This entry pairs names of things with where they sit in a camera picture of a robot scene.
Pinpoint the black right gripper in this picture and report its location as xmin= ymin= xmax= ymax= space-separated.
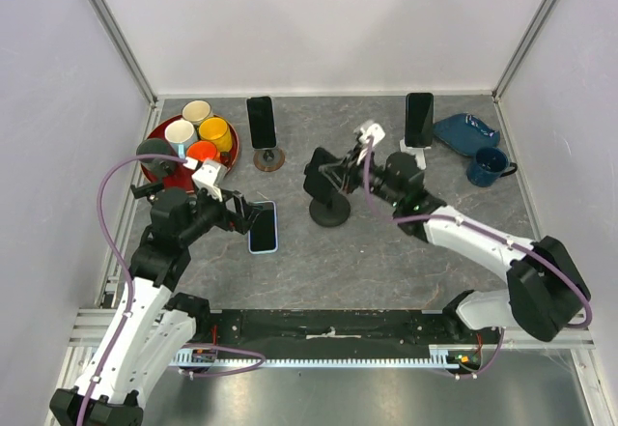
xmin=321 ymin=142 xmax=403 ymax=208

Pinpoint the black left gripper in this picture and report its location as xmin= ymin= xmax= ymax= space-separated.
xmin=178 ymin=185 xmax=262 ymax=245

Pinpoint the black phone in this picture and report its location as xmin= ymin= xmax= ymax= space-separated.
xmin=246 ymin=96 xmax=277 ymax=150
xmin=404 ymin=93 xmax=434 ymax=148
xmin=303 ymin=147 xmax=338 ymax=204

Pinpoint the light blue cased phone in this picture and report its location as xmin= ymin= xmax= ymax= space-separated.
xmin=248 ymin=201 xmax=279 ymax=255

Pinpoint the black round-base phone stand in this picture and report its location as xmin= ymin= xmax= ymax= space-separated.
xmin=130 ymin=181 xmax=164 ymax=202

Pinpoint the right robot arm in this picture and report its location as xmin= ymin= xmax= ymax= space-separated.
xmin=304 ymin=146 xmax=592 ymax=343

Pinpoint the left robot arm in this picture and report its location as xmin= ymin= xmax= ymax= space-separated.
xmin=49 ymin=183 xmax=265 ymax=425

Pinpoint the round wooden phone stand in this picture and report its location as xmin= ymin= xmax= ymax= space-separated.
xmin=253 ymin=148 xmax=285 ymax=172

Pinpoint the white phone stand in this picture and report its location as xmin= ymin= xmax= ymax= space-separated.
xmin=400 ymin=139 xmax=429 ymax=171

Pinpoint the black phone on wooden stand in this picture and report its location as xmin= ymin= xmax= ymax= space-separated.
xmin=246 ymin=96 xmax=277 ymax=150

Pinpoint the black phone on white stand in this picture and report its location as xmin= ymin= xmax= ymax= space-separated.
xmin=404 ymin=93 xmax=434 ymax=148

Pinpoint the orange mug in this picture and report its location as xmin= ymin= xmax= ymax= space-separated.
xmin=186 ymin=141 xmax=231 ymax=165

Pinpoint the red round tray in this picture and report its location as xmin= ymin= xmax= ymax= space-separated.
xmin=139 ymin=114 xmax=240 ymax=193

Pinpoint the yellow mug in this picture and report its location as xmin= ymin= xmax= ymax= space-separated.
xmin=198 ymin=117 xmax=234 ymax=153

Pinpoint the cream beige mug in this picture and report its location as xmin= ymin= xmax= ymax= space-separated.
xmin=182 ymin=100 xmax=213 ymax=127

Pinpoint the dark green mug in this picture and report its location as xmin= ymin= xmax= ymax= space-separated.
xmin=135 ymin=137 xmax=178 ymax=178

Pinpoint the blue shell-shaped plate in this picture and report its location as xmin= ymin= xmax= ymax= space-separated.
xmin=433 ymin=113 xmax=501 ymax=157

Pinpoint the dark blue ceramic mug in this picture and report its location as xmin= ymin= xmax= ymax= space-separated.
xmin=466 ymin=147 xmax=519 ymax=187

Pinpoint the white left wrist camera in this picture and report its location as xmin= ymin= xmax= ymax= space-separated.
xmin=183 ymin=157 xmax=228 ymax=201

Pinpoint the white mug blue handle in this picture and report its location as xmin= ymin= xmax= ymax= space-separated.
xmin=164 ymin=119 xmax=198 ymax=158

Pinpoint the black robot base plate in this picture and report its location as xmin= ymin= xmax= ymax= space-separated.
xmin=191 ymin=309 xmax=499 ymax=360

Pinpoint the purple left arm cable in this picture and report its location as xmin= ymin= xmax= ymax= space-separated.
xmin=74 ymin=154 xmax=267 ymax=426

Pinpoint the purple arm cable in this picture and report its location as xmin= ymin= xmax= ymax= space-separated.
xmin=361 ymin=138 xmax=594 ymax=327
xmin=74 ymin=154 xmax=267 ymax=426

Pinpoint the aluminium front frame rail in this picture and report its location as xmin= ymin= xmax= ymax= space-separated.
xmin=69 ymin=308 xmax=116 ymax=347

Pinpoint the light blue cable duct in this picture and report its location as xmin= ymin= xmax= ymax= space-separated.
xmin=169 ymin=347 xmax=482 ymax=370

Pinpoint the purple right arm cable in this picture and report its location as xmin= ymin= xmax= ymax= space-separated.
xmin=361 ymin=138 xmax=594 ymax=327

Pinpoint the aluminium corner frame post left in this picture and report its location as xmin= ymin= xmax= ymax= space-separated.
xmin=88 ymin=0 xmax=157 ymax=107

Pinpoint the aluminium corner frame post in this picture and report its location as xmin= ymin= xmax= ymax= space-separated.
xmin=492 ymin=0 xmax=559 ymax=102
xmin=88 ymin=0 xmax=157 ymax=107

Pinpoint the aluminium corner frame post right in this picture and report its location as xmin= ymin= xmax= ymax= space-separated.
xmin=492 ymin=0 xmax=559 ymax=102

